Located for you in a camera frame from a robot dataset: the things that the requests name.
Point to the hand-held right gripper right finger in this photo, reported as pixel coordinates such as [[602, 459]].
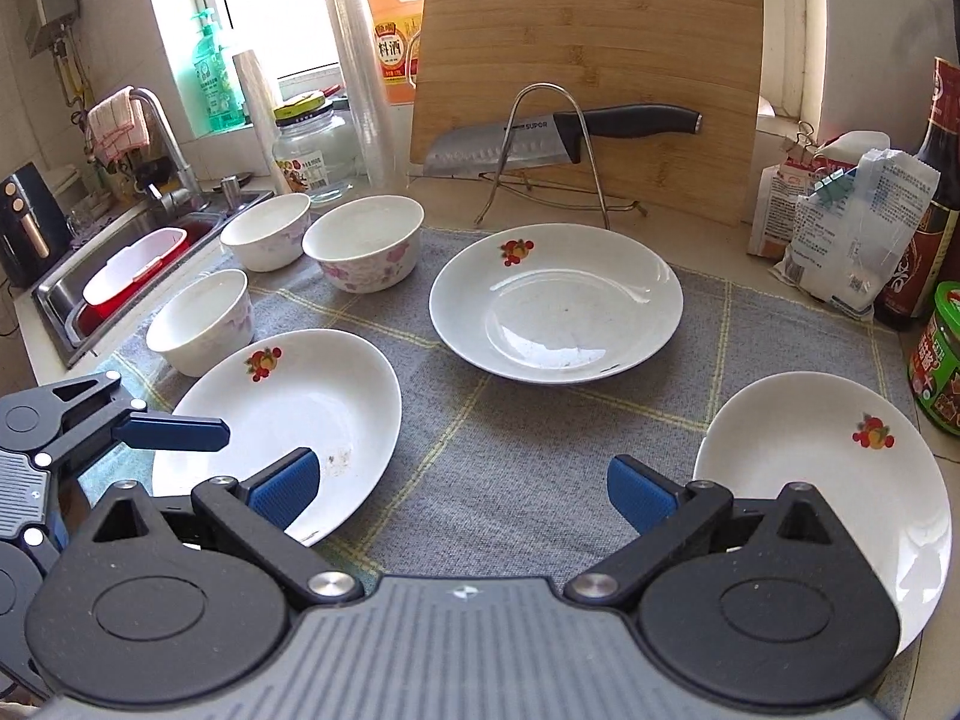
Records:
[[641, 491]]

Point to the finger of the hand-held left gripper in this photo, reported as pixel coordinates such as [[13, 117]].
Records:
[[180, 431]]

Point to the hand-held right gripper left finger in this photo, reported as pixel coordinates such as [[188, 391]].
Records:
[[289, 484]]

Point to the white plate with fruit print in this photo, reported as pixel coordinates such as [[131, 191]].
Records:
[[555, 300], [300, 405], [825, 472]]

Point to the white bowl with pink flowers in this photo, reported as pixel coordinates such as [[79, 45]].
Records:
[[364, 240], [199, 315], [266, 229]]

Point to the grey checked table mat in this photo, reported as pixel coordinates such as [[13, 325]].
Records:
[[525, 450]]

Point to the red and white basin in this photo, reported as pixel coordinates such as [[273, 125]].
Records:
[[127, 270]]

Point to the stainless steel sink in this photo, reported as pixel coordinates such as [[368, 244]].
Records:
[[67, 285]]

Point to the black air fryer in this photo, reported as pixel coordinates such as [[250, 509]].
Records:
[[22, 225]]

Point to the metal kitchen faucet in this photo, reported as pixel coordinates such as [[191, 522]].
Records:
[[169, 142]]

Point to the orange and white seasoning packet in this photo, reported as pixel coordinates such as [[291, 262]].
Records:
[[772, 217]]

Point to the glass jar with label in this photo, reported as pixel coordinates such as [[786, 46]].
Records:
[[311, 157]]

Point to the pink checked dishcloth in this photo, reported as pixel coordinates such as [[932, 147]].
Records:
[[116, 127]]

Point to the green-lidded sauce jar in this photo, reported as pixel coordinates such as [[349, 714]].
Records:
[[937, 367]]

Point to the white roll of plastic bags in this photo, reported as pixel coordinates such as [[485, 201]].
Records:
[[259, 120]]

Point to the white plastic seasoning bag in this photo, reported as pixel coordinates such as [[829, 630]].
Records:
[[862, 240]]

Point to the green dish soap bottle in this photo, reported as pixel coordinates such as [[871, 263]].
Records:
[[214, 82]]

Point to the green binder clip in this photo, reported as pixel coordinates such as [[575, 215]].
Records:
[[831, 187]]

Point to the dark vinegar bottle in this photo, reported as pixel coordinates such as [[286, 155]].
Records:
[[926, 240]]

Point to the stack of clear plastic cups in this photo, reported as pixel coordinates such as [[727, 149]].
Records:
[[360, 90]]

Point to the bamboo cutting board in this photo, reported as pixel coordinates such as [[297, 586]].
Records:
[[600, 30]]

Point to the orange cooking wine jug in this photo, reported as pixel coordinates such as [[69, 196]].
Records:
[[390, 15]]

